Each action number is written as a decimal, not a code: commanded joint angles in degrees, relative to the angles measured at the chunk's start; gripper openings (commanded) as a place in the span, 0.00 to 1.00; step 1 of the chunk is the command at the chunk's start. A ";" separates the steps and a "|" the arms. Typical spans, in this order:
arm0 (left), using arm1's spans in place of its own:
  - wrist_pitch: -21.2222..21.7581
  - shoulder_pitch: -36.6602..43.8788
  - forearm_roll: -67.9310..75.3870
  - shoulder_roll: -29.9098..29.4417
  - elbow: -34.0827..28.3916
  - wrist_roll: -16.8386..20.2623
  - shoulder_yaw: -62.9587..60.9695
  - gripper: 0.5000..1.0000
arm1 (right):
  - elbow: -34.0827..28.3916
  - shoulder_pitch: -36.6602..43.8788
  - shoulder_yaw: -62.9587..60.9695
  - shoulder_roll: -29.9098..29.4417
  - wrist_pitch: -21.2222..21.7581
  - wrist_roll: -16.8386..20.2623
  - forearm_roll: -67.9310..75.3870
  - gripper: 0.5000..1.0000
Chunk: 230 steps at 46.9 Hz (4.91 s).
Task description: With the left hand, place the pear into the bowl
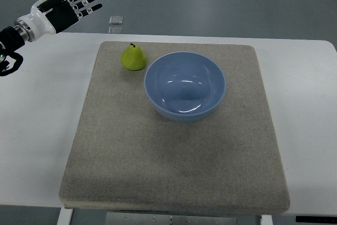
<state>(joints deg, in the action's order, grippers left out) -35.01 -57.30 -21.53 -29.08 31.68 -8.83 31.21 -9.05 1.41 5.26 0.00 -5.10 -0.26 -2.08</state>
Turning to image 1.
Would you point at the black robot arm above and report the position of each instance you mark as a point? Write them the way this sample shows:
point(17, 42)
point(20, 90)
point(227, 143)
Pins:
point(11, 40)

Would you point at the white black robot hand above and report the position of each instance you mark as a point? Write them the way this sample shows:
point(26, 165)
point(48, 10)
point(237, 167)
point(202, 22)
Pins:
point(52, 17)

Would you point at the white table frame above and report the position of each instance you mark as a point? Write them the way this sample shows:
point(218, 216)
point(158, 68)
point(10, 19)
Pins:
point(65, 217)

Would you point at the blue ceramic bowl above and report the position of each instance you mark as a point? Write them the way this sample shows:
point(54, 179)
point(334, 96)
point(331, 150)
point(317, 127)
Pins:
point(184, 86)

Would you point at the floor outlet plate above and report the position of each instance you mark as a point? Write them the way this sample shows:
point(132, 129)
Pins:
point(115, 30)
point(115, 20)

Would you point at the green pear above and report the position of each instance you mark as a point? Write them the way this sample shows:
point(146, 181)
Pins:
point(133, 58)

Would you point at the beige felt mat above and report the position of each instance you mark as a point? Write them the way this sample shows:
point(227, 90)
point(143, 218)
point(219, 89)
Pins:
point(126, 156)

